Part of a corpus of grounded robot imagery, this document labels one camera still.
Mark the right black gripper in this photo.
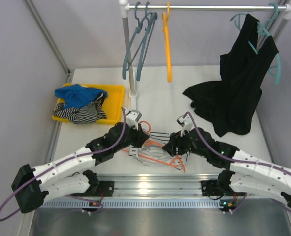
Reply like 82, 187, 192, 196
163, 126, 208, 158

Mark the striped garment in bin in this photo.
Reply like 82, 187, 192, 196
53, 93, 107, 124

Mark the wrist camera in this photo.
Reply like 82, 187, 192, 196
125, 109, 142, 130
177, 114, 193, 137

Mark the striped tank top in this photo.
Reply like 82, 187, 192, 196
127, 131, 188, 171

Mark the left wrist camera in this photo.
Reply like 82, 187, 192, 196
125, 109, 142, 130

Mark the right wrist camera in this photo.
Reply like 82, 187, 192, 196
177, 114, 193, 137

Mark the yellow plastic bin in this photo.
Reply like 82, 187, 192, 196
52, 83, 125, 125

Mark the blue garment in bin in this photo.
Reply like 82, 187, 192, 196
54, 84, 108, 110

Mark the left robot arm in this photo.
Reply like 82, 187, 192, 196
11, 122, 151, 213

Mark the blue-grey hanger left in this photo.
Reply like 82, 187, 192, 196
120, 1, 147, 80

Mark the orange hanger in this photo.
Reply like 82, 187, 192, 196
122, 119, 187, 174

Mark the perforated cable tray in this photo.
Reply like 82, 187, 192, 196
41, 198, 236, 209

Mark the aluminium table edge rail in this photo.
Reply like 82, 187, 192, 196
49, 173, 291, 197

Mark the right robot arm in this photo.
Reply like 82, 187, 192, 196
163, 128, 291, 209

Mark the black tank top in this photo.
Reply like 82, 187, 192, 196
183, 14, 279, 137

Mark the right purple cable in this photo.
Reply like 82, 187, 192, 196
183, 111, 291, 219

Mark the clothes rack metal frame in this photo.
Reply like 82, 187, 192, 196
118, 0, 291, 99

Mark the blue-grey hanger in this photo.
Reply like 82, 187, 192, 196
120, 1, 147, 80
136, 2, 158, 82

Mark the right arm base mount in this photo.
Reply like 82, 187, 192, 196
201, 170, 235, 200

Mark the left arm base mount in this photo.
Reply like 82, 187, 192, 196
71, 170, 114, 197

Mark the yellow hanger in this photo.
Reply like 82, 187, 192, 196
162, 2, 172, 83

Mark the blue-grey hanger right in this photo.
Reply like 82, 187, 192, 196
136, 2, 158, 82

